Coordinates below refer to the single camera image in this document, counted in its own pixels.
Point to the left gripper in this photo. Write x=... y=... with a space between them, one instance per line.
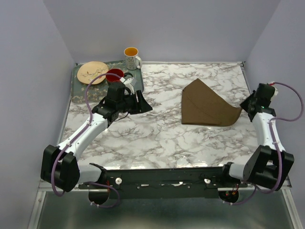
x=142 y=106

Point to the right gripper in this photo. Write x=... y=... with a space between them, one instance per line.
x=244 y=104

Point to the brown cloth napkin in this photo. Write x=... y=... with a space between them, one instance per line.
x=202 y=106

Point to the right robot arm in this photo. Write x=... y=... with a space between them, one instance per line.
x=270 y=164

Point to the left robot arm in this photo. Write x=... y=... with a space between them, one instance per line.
x=60 y=163

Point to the black skull mug red inside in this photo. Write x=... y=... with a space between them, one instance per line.
x=114 y=75

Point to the white mug orange inside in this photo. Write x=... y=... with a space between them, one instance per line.
x=132 y=60

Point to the floral green tray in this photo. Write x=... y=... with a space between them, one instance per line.
x=98 y=91

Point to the beige floral plate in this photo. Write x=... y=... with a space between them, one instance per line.
x=90 y=70

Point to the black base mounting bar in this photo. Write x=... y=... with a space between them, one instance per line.
x=192 y=182

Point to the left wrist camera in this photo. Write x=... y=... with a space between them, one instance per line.
x=130 y=83

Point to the aluminium frame rail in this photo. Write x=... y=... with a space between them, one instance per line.
x=73 y=211

